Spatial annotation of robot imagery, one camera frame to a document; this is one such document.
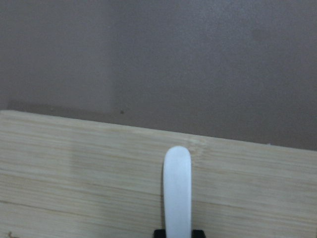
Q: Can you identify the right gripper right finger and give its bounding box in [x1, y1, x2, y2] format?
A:
[191, 230, 206, 238]

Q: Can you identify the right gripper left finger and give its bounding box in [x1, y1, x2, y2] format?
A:
[153, 229, 166, 238]

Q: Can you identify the white ceramic spoon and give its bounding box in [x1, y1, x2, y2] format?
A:
[163, 146, 192, 238]

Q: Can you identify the bamboo cutting board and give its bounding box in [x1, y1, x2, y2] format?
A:
[0, 111, 317, 238]

